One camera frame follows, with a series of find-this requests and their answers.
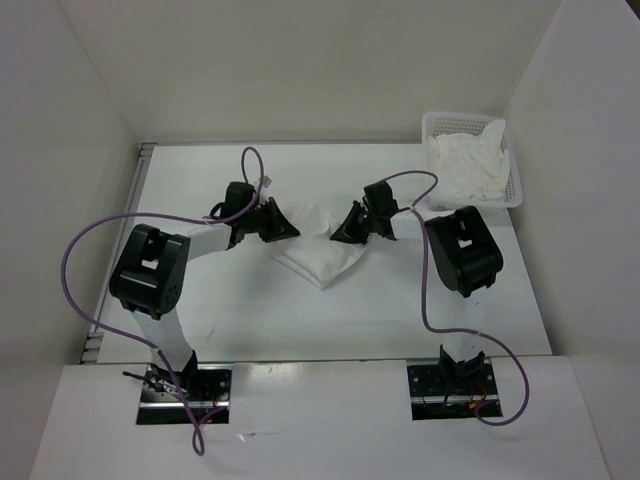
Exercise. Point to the white pleated skirt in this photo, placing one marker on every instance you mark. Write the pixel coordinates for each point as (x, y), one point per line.
(313, 255)

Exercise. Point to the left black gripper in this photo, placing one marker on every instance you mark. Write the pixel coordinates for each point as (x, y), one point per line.
(279, 227)

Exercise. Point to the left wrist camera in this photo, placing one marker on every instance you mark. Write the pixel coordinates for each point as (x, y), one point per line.
(261, 185)

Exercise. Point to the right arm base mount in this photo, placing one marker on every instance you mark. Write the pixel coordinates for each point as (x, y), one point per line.
(443, 389)

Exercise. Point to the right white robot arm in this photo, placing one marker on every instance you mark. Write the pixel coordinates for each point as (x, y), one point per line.
(466, 258)

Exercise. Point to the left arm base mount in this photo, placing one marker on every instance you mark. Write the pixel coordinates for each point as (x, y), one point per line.
(209, 399)

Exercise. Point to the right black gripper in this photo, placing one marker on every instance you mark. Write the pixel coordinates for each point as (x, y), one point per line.
(348, 232)

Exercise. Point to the white perforated plastic basket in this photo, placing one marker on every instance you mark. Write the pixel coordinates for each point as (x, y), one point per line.
(436, 123)

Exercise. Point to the white skirts in basket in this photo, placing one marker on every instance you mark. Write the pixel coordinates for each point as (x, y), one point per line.
(471, 167)

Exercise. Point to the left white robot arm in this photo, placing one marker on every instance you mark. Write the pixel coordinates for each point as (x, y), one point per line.
(149, 275)

